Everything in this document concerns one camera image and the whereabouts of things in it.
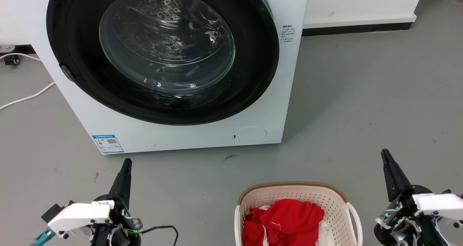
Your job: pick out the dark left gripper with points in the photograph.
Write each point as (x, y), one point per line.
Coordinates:
(121, 231)

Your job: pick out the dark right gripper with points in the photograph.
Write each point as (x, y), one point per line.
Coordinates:
(405, 217)

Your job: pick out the cream plastic laundry basket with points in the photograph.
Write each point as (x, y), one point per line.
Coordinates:
(289, 191)

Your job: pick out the blue energy label sticker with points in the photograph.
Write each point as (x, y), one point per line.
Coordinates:
(107, 144)

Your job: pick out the white front-load washing machine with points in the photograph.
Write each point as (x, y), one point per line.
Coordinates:
(181, 137)

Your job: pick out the red garment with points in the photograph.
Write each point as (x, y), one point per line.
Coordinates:
(289, 220)

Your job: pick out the grey washer door latch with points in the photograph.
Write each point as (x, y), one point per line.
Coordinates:
(67, 73)

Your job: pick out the round white filter cover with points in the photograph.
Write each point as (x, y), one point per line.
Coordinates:
(249, 134)

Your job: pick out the black round washer door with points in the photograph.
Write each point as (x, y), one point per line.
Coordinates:
(72, 39)

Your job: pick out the black caster wheel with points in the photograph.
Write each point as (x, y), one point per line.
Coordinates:
(12, 60)

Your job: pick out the white text label sticker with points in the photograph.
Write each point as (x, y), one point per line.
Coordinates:
(288, 33)

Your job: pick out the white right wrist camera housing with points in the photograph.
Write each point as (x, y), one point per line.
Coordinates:
(439, 204)

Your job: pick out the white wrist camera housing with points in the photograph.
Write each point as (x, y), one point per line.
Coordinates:
(79, 217)
(439, 204)

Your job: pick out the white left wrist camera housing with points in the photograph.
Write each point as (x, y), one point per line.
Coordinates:
(79, 217)

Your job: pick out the black wall baseboard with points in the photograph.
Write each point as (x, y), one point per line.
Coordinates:
(356, 28)

